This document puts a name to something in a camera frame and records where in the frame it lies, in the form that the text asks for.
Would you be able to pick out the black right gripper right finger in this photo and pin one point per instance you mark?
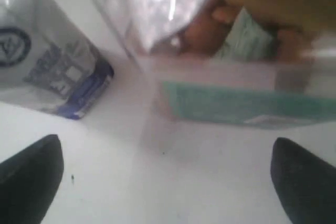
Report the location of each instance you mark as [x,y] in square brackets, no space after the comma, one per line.
[304,183]

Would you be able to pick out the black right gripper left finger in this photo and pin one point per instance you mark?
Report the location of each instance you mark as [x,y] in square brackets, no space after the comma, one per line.
[30,180]

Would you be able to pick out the white blue milk carton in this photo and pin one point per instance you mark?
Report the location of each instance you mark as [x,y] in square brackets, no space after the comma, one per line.
[47,63]

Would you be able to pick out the clear jar with gold lid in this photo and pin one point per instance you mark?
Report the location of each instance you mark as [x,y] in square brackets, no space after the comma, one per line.
[259,63]

